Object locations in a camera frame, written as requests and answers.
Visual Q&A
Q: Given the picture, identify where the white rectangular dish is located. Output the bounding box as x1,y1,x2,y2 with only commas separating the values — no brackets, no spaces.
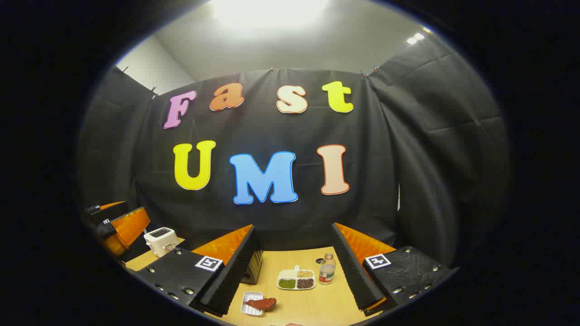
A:
241,291,265,316

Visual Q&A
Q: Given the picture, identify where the clear plastic water bottle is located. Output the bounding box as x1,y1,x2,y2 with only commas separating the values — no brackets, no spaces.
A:
319,253,337,285

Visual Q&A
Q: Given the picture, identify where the red meat piece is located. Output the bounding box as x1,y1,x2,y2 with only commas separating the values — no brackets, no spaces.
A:
245,297,277,311

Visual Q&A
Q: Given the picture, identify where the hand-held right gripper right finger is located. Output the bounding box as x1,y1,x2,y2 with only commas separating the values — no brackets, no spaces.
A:
331,223,451,316

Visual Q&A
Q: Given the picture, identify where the black backdrop cloth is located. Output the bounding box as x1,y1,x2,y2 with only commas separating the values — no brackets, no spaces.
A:
77,43,512,272

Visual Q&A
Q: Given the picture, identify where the white toaster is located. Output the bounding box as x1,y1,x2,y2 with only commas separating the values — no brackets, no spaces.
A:
144,227,178,258

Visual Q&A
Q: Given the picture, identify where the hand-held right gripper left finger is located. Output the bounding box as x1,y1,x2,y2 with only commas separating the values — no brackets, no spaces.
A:
135,225,263,316

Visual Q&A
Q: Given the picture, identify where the white divided bean tray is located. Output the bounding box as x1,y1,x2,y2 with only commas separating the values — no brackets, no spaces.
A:
277,265,316,291

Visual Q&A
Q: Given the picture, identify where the black electric oven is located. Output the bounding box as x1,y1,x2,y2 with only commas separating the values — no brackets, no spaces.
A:
242,248,264,285

